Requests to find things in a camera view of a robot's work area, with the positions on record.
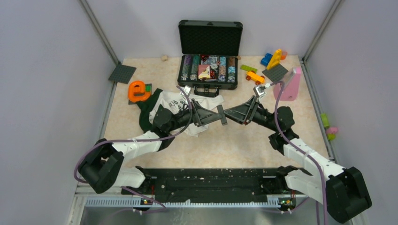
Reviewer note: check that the yellow orange toy car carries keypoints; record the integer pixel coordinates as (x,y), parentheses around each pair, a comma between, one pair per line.
(252,76)

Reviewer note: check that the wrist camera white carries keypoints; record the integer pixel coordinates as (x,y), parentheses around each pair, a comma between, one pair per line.
(260,91)
(185,91)

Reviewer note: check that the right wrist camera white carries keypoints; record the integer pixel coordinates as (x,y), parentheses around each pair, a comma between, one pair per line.
(260,91)

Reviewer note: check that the green flat brick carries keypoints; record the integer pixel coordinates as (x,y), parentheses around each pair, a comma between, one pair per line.
(248,68)

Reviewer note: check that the white and green garment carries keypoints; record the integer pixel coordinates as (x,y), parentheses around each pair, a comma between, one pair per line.
(172,101)

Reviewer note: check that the yellow triangular toy brick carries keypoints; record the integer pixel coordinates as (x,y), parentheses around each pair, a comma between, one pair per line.
(275,60)

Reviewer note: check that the blue toy brick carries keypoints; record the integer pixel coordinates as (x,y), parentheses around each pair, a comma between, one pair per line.
(266,59)

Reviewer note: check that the orange letter e toy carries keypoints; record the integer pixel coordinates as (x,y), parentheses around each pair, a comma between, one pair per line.
(137,92)

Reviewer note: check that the black square frame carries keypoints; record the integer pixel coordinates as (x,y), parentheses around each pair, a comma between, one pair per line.
(223,118)

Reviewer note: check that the black poker chip case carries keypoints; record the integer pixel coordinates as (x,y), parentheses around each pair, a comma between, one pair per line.
(209,61)

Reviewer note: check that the green and pink bricks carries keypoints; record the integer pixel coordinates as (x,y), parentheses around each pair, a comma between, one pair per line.
(329,130)

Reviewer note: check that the dark grey baseplate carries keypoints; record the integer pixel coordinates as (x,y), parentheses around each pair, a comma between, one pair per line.
(276,73)
(122,74)

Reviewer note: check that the dark grey baseplate right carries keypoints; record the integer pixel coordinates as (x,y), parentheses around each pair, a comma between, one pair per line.
(276,73)

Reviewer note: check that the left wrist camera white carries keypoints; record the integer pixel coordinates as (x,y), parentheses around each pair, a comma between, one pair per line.
(185,91)

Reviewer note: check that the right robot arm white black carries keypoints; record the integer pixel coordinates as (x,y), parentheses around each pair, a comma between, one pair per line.
(342,191)

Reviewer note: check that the dark grey baseplate left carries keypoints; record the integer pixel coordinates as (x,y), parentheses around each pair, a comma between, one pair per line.
(122,74)

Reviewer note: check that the orange toy cup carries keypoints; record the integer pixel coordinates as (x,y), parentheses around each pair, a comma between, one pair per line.
(283,55)

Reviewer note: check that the small green brick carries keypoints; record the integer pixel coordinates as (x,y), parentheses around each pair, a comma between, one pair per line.
(148,88)

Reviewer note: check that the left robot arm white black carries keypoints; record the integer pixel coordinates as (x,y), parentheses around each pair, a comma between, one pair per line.
(103,167)

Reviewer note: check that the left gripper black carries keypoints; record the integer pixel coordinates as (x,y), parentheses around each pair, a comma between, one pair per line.
(201,116)

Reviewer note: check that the pink metronome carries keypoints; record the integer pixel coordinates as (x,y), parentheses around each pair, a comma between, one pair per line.
(291,85)

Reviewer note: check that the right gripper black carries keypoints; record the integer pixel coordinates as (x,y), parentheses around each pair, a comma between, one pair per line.
(238,114)

